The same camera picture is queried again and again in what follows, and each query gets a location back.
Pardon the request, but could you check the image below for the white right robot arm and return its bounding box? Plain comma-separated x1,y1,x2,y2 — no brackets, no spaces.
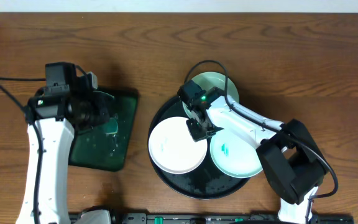
178,83,333,223

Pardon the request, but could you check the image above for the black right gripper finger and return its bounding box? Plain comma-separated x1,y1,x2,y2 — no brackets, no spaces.
206,124,223,137
186,118,208,142

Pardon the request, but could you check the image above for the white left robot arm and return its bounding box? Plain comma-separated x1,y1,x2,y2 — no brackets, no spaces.
16,85,109,223

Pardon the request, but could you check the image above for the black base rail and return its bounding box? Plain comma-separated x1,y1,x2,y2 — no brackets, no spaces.
68,212,354,224

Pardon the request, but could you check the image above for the round black tray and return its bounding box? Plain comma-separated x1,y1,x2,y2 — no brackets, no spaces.
149,96,249,200

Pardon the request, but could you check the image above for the white round plate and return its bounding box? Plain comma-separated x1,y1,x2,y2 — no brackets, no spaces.
148,116,208,174

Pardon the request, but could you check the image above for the mint plate with green stain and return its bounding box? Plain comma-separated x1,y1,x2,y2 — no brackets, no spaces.
209,130,263,179

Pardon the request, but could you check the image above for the dark green rectangular water tray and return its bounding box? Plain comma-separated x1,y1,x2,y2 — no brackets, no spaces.
68,87,139,172

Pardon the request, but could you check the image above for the yellow green scrubbing sponge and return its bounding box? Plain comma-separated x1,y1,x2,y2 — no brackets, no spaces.
101,118,118,134

